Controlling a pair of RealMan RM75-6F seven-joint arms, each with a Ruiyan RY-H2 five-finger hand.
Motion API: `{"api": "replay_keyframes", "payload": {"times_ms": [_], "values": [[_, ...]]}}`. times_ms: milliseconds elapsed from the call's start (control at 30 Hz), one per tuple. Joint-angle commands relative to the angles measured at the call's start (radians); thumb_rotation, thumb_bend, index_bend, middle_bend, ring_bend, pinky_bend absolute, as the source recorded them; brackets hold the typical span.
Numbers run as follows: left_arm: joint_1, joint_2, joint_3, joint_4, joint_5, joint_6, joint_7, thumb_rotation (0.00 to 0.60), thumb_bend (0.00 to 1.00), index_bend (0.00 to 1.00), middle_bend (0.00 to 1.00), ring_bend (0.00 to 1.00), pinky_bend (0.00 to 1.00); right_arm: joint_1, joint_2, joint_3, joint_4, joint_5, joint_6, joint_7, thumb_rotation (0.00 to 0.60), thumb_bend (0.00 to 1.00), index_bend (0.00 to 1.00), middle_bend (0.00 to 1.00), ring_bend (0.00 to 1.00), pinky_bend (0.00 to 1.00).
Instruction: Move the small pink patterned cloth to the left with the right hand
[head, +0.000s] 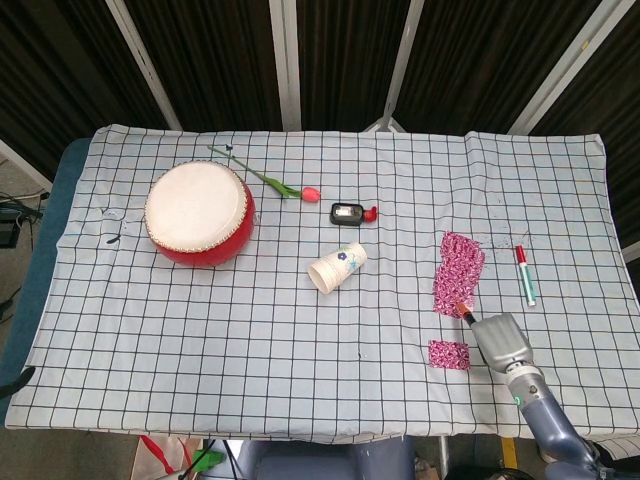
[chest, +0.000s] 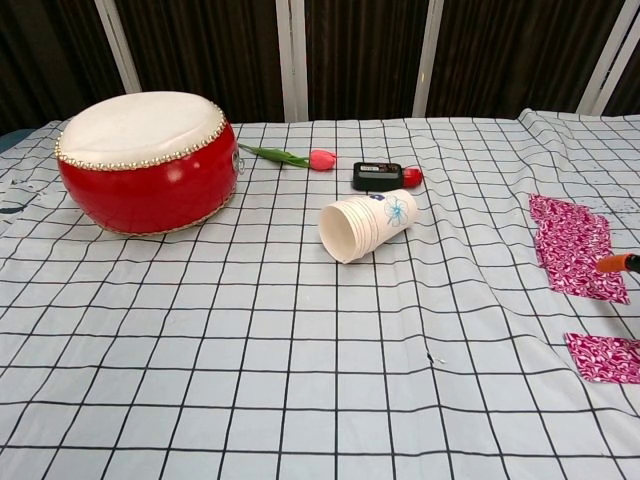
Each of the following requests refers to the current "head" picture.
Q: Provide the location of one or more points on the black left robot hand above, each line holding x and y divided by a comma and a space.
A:
17, 382

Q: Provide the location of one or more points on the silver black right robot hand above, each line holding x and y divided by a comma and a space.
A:
500, 340

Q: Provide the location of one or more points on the pink knitted cloth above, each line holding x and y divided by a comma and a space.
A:
459, 270

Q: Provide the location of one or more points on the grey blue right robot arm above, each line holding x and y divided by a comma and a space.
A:
555, 425

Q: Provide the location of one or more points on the green marker red cap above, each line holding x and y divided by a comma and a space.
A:
526, 277

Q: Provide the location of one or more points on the white table leg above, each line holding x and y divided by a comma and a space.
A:
443, 457

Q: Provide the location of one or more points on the blue padded table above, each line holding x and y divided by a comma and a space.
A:
40, 240

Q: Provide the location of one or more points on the white paper cup blue flower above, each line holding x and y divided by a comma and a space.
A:
336, 267

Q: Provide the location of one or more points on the black ink bottle red cap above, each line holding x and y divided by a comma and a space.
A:
346, 213

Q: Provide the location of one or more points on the blue checkered white tablecloth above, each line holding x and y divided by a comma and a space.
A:
300, 360

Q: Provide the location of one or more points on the green plastic object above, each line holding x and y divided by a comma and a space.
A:
206, 459

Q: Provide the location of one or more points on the blue padded stool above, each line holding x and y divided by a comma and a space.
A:
325, 460

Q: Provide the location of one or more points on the artificial pink tulip flower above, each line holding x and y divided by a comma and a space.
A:
310, 194

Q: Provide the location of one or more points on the red drum white skin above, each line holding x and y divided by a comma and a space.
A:
200, 212

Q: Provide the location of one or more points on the white partition post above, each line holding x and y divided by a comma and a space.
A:
400, 65
145, 65
286, 65
565, 65
22, 167

